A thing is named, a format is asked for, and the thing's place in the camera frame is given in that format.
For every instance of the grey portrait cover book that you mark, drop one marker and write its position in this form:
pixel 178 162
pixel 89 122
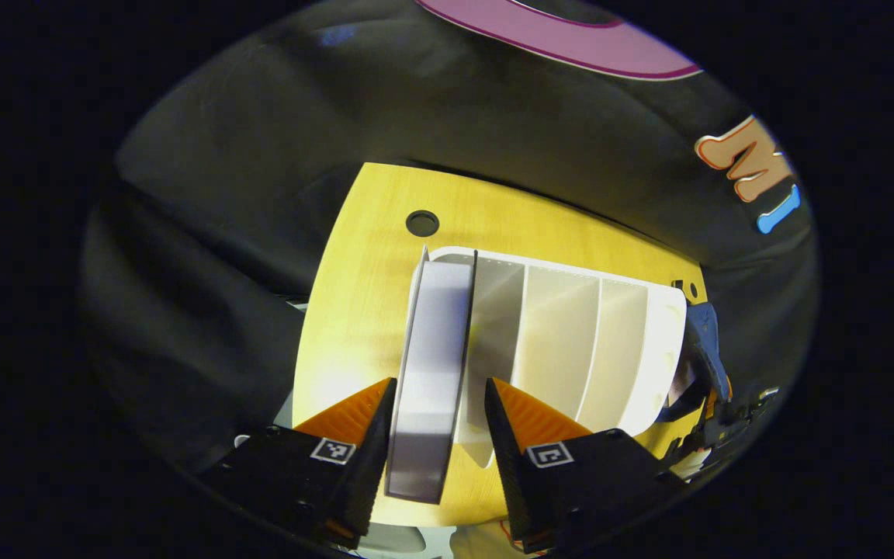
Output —
pixel 431 373

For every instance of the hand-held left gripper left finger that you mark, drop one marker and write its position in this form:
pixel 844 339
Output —
pixel 369 466

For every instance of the black backdrop cloth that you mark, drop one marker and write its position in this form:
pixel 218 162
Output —
pixel 261 155

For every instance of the blue schoolbag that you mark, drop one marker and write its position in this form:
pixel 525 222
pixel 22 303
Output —
pixel 707 341

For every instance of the white plastic bookshelf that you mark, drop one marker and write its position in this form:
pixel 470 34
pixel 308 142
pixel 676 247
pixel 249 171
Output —
pixel 563 334

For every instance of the black round desk grommet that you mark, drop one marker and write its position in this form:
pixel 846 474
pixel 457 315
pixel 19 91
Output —
pixel 422 223

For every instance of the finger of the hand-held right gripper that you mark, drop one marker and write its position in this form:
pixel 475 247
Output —
pixel 734 415

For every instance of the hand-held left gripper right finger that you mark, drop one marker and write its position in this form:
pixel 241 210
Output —
pixel 505 466

